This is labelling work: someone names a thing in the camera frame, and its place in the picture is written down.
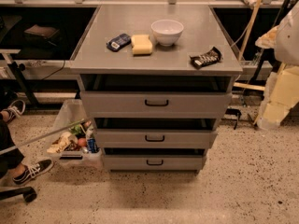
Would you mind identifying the grey drawer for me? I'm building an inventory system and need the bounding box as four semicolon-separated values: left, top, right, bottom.
94;130;217;149
80;91;232;119
102;155;206;171

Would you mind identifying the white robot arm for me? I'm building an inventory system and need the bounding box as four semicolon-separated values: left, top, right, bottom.
255;2;299;66

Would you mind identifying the grey drawer cabinet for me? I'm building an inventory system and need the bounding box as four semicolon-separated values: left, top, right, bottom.
69;4;244;174

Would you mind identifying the grey top drawer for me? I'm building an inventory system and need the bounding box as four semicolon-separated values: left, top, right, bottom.
80;91;232;119

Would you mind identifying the grey bottom drawer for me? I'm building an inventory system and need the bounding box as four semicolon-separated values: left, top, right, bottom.
102;155;206;171

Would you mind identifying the yellow sponge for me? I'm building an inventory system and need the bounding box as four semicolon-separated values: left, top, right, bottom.
131;35;152;55

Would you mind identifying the blue snack packet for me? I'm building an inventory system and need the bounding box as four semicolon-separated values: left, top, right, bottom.
107;34;131;52

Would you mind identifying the blue soda can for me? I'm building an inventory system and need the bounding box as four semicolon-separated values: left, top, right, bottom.
87;138;98;153

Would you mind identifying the white bowl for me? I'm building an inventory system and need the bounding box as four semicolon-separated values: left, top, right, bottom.
151;20;184;46

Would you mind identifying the red apple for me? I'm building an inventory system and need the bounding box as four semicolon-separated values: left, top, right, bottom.
78;138;87;147

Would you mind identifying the black candy bar wrapper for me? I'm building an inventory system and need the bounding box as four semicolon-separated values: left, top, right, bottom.
190;47;222;69

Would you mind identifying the clear plastic bin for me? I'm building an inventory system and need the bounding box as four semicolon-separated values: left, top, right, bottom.
45;99;102;169

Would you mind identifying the tan snack bag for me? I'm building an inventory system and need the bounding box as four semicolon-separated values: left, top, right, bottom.
47;137;71;153

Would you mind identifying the grey metal pole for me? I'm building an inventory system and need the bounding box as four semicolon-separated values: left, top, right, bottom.
0;118;91;155

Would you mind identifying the black sneaker far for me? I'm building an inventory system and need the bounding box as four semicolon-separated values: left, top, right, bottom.
1;100;26;123

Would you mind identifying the black sneaker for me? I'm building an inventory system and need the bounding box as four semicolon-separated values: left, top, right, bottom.
1;100;26;123
12;159;53;185

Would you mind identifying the dark box under shelf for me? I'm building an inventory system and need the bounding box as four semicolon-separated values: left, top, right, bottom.
24;24;60;42

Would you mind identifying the black sneaker near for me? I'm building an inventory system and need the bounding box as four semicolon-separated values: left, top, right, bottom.
12;159;53;185

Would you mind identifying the black trouser leg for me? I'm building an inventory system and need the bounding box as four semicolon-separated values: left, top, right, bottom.
0;119;25;179

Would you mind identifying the black chair base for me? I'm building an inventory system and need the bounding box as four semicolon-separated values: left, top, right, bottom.
0;187;37;203

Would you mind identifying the black cable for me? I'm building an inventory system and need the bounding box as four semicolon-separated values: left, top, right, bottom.
36;59;67;82

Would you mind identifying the wooden stick frame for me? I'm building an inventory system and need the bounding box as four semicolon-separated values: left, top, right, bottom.
233;0;269;92

